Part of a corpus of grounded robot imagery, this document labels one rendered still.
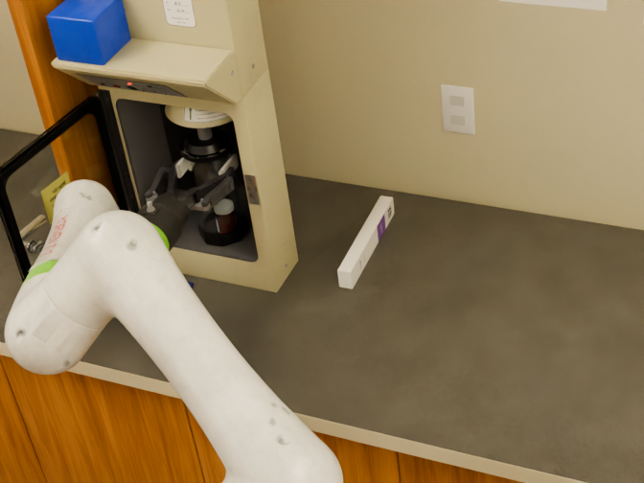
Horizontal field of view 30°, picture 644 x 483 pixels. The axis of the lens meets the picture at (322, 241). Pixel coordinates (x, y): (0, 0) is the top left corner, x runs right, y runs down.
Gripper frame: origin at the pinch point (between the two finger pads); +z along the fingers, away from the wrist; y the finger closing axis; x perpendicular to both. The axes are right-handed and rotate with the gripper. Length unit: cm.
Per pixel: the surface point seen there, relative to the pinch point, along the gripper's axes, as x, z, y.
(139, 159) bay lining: -0.7, -3.1, 14.3
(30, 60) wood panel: -28.8, -14.8, 24.8
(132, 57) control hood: -30.7, -12.8, 3.5
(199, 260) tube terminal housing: 21.3, -5.8, 3.3
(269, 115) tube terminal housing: -11.7, 2.2, -14.2
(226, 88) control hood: -25.6, -11.5, -13.9
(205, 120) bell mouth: -12.9, -3.8, -3.5
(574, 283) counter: 26, 12, -71
